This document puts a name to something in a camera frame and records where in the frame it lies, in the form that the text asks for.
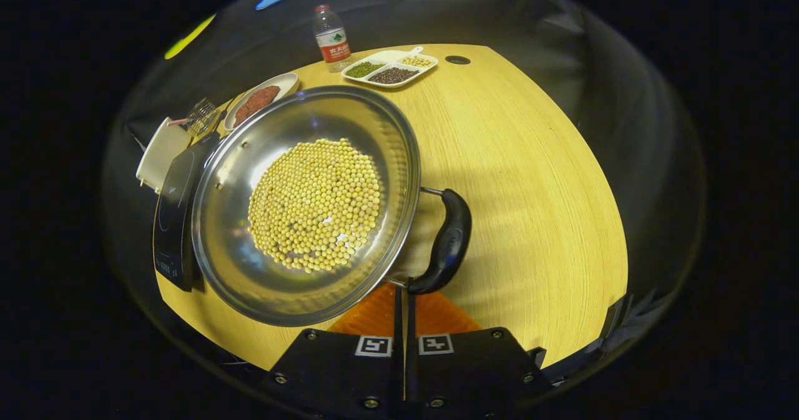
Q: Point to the pile of dark red beans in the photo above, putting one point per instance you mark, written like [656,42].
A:
[393,75]

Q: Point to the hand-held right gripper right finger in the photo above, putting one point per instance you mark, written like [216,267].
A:
[468,376]

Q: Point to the black induction cooktop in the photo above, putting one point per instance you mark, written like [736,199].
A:
[175,220]

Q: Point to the clear water bottle red label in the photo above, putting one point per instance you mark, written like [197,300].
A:
[333,42]

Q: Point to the white toaster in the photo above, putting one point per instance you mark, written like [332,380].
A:
[159,155]

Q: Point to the pile of pale beans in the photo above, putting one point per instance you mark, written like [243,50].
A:
[417,61]

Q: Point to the pile of soybeans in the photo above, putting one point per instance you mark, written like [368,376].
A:
[315,205]

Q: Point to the white divided tray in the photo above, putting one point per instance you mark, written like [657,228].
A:
[390,58]

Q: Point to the reddish-brown meat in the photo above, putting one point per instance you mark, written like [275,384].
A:
[257,103]

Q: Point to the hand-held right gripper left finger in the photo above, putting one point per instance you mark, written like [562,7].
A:
[340,376]

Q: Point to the pile of green beans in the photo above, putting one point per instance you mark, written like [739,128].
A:
[364,69]

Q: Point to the white round plate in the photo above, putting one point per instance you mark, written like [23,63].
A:
[284,84]

